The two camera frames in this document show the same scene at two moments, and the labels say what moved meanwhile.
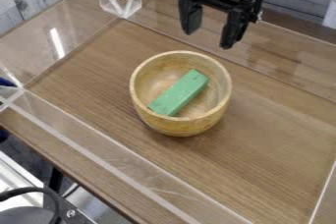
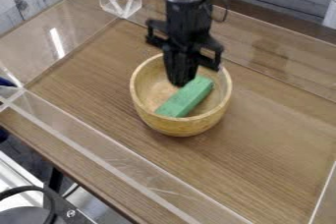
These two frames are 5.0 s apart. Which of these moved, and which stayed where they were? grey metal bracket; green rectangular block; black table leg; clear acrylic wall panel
Moved: green rectangular block
Stayed: clear acrylic wall panel; grey metal bracket; black table leg
